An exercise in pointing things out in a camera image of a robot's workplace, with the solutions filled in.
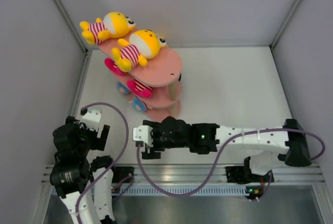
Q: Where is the white pink-eared plush toy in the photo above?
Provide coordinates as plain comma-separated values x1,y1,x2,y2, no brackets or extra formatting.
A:
126,79,152,98

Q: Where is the yellow plush striped shirt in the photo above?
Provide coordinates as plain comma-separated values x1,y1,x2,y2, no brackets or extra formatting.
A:
111,29,167,72

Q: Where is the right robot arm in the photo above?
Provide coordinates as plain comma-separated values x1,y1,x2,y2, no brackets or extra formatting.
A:
133,116,312,181

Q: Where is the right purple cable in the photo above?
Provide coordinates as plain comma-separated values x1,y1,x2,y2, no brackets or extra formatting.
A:
135,129,326,203

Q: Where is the pink three-tier wooden shelf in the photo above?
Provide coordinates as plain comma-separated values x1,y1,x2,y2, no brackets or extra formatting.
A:
99,31,182,121

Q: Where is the purple cable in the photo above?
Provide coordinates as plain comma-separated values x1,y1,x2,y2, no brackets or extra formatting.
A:
135,129,326,203
75,102,135,224

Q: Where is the aluminium front rail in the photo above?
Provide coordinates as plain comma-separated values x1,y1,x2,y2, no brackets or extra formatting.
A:
41,163,325,183

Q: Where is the large yellow plush on shelf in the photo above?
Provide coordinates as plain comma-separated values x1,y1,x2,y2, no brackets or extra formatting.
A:
80,11,136,45

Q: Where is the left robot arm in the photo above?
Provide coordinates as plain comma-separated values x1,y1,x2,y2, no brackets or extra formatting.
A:
49,116,118,223

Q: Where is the peach-faced boy plush doll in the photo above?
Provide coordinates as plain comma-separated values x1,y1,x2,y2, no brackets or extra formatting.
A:
129,96,152,112

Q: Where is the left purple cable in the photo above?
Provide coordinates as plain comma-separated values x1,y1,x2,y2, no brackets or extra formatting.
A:
75,102,135,224

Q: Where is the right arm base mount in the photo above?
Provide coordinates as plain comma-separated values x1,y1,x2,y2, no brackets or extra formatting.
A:
225,166,274,184

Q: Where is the blue plush under shelf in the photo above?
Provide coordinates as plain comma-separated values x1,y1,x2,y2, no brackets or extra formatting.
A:
117,81,131,95

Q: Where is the slotted grey cable duct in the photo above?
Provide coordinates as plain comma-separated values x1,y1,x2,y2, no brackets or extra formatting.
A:
123,185,253,196

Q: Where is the pink plush striped shirt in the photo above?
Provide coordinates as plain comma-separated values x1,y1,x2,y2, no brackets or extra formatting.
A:
104,58,127,76

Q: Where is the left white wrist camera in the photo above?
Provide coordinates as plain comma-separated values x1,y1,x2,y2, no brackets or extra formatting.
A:
79,107,101,132

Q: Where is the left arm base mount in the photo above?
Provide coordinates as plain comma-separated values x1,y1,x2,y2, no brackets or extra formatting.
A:
111,166,134,183

